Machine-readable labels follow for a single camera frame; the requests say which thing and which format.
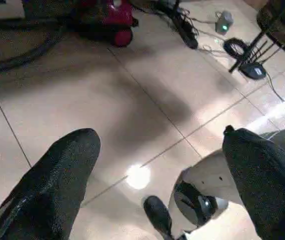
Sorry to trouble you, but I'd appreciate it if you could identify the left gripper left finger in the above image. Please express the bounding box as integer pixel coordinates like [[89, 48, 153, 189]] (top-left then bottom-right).
[[0, 128, 102, 240]]

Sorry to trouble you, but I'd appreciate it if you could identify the black ribbed power strip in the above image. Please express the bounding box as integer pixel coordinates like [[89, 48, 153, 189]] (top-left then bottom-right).
[[155, 0, 200, 50]]

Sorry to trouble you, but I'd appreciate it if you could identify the black floor cable bundle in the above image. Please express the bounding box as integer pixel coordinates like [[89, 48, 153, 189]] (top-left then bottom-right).
[[223, 37, 254, 64]]

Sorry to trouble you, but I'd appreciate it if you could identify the black vacuum hose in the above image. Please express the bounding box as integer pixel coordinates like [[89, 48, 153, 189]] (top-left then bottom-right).
[[0, 20, 69, 74]]

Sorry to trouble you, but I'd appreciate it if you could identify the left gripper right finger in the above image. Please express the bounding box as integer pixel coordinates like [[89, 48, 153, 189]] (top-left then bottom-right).
[[222, 125, 285, 240]]

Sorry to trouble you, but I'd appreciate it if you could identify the grey box with green light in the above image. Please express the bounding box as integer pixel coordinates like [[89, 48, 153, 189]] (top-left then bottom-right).
[[215, 11, 235, 36]]

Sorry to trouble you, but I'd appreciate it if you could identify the black flat power adapter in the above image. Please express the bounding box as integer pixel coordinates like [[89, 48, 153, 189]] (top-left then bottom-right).
[[240, 62, 268, 81]]

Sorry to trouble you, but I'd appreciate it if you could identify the black robot foot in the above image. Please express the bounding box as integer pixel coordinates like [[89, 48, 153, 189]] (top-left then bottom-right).
[[143, 196, 175, 240]]

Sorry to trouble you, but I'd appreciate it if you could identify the red vacuum cleaner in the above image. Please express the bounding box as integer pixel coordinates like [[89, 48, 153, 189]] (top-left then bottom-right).
[[76, 0, 140, 48]]

